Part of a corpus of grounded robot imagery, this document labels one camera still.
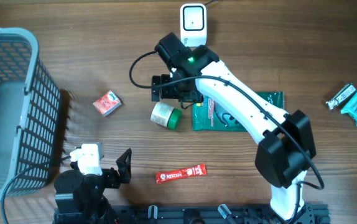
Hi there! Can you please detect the white barcode scanner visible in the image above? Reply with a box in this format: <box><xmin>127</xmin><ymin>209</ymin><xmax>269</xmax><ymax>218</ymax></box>
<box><xmin>180</xmin><ymin>3</ymin><xmax>207</xmax><ymax>47</ymax></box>

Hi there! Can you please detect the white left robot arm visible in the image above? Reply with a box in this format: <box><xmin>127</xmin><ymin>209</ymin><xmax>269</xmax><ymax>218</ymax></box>
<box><xmin>53</xmin><ymin>149</ymin><xmax>132</xmax><ymax>224</ymax></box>

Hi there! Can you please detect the green lid jar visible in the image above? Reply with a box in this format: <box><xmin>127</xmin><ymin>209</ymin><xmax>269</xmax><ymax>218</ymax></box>
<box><xmin>150</xmin><ymin>102</ymin><xmax>182</xmax><ymax>130</ymax></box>

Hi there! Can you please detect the red Nescafe stick sachet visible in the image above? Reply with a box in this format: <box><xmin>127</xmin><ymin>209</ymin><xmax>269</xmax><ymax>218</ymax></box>
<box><xmin>155</xmin><ymin>164</ymin><xmax>207</xmax><ymax>184</ymax></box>

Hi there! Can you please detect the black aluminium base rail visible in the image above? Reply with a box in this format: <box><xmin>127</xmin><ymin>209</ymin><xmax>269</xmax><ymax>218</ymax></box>
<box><xmin>113</xmin><ymin>203</ymin><xmax>331</xmax><ymax>224</ymax></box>

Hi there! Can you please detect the grey plastic mesh basket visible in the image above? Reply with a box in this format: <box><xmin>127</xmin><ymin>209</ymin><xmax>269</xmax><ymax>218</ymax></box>
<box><xmin>0</xmin><ymin>27</ymin><xmax>62</xmax><ymax>201</ymax></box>

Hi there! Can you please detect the small red juice box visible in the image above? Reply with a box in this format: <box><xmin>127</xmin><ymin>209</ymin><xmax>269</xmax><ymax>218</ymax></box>
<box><xmin>93</xmin><ymin>90</ymin><xmax>122</xmax><ymax>116</ymax></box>

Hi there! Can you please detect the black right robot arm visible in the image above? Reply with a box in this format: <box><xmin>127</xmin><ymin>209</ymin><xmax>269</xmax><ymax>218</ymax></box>
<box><xmin>152</xmin><ymin>32</ymin><xmax>316</xmax><ymax>222</ymax></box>

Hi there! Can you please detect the green 3M gloves package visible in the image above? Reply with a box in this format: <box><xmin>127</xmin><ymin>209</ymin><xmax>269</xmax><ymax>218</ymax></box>
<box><xmin>192</xmin><ymin>91</ymin><xmax>285</xmax><ymax>132</ymax></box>

